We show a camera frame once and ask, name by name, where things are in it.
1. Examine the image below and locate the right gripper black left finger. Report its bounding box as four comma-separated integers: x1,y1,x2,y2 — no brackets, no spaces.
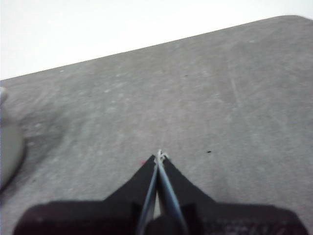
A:
13,154,157,235

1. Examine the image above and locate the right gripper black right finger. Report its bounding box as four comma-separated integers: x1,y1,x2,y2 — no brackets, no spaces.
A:
158,153,309,235

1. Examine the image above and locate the pale green electric cooking pot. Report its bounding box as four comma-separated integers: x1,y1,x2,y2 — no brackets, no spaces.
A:
0,87,25,191

